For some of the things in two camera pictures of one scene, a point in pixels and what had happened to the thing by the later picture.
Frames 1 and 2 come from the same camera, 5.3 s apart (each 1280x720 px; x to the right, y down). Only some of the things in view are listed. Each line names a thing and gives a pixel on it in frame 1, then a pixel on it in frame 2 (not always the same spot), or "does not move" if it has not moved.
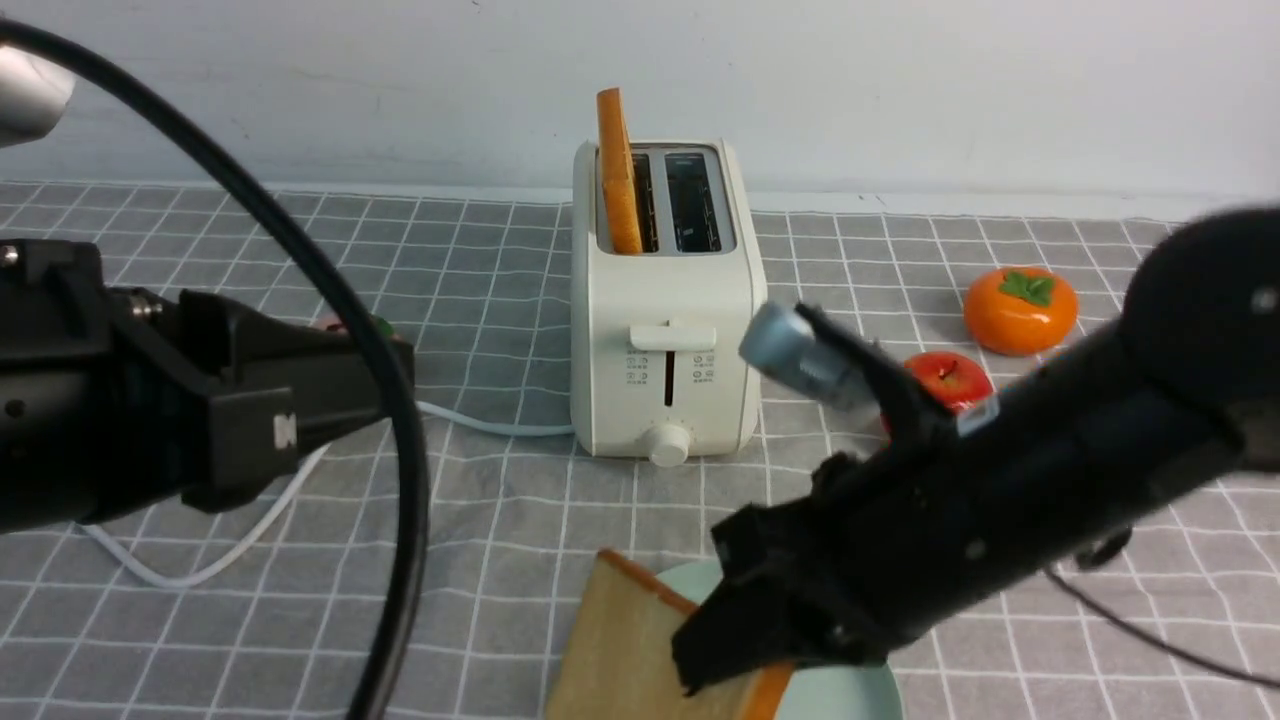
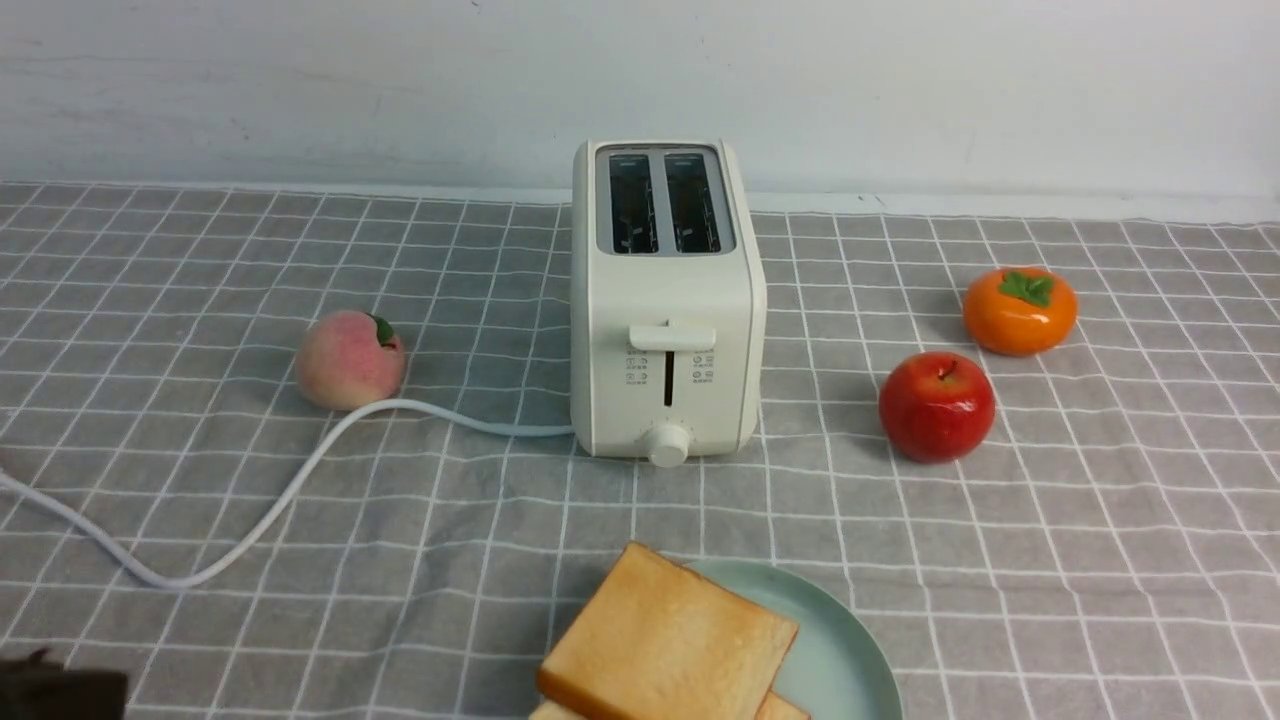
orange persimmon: [1020, 310] does not move
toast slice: [618, 175] to [654, 639]
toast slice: [617, 658] to [775, 707]
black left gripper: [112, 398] to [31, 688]
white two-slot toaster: [656, 365] does not move
